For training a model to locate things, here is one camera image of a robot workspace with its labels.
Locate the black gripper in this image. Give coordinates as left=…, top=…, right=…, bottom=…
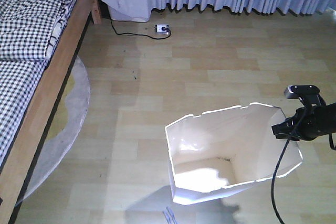
left=271, top=118, right=300, bottom=140

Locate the white plastic trash bin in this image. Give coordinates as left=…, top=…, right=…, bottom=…
left=165, top=102, right=303, bottom=205

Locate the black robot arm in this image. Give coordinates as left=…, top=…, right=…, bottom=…
left=271, top=103, right=335, bottom=141

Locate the white floor outlet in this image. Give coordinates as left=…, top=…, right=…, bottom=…
left=154, top=24, right=171, bottom=35

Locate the clear round floor mat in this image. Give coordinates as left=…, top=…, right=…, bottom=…
left=17, top=57, right=90, bottom=204

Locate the black white checkered bedding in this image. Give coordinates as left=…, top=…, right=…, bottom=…
left=1, top=0, right=76, bottom=158

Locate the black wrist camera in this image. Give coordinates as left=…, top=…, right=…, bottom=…
left=283, top=84, right=326, bottom=107

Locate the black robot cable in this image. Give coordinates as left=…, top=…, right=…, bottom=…
left=271, top=108, right=336, bottom=224

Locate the black power cord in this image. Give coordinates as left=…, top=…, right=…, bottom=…
left=109, top=14, right=172, bottom=40

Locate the wooden bed frame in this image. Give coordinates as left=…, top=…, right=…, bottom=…
left=1, top=0, right=101, bottom=223

